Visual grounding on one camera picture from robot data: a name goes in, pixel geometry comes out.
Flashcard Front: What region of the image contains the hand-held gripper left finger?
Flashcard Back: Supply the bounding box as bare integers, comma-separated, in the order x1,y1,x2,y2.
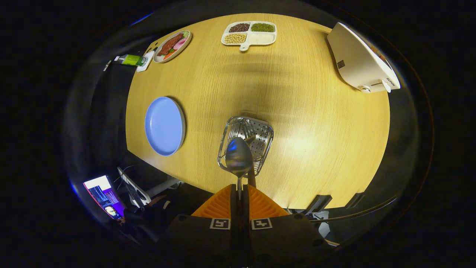
164,184,240,268

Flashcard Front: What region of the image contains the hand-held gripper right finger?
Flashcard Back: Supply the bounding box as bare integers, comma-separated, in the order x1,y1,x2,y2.
242,184,331,268

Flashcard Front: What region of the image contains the wooden handled fork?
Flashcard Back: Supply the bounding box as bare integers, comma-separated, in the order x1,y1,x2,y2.
244,135,258,188

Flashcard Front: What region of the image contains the metal spoon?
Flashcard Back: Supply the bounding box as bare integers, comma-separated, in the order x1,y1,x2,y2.
225,137,254,201

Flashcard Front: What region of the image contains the black table clamp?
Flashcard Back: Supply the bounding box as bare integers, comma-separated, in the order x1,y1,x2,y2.
346,192,366,209
307,194,332,213

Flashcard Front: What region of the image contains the blue round plate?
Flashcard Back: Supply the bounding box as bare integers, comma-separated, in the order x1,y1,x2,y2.
144,96,186,157

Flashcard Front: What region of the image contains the laptop screen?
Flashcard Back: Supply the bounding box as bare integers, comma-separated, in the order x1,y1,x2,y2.
83,175,125,220

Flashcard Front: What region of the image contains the white square coaster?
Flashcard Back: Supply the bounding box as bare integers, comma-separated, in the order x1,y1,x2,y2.
136,51,155,73

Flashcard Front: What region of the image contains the white divided dish with beans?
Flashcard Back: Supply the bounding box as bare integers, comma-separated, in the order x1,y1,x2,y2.
221,21,277,51

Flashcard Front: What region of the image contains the oval plate with food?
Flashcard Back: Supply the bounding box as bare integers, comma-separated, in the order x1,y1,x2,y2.
153,30,192,63

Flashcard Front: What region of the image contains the green drink bottle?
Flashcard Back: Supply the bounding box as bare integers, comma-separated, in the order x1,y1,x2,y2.
113,54,147,67

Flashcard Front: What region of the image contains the white toaster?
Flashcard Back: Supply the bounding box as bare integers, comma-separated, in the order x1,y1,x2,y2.
327,22,401,93

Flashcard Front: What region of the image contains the metal wire basket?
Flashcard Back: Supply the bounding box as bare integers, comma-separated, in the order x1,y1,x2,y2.
217,116,274,177

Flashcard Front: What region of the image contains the white frame stand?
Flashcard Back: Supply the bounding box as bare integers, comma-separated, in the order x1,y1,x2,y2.
117,167,183,207

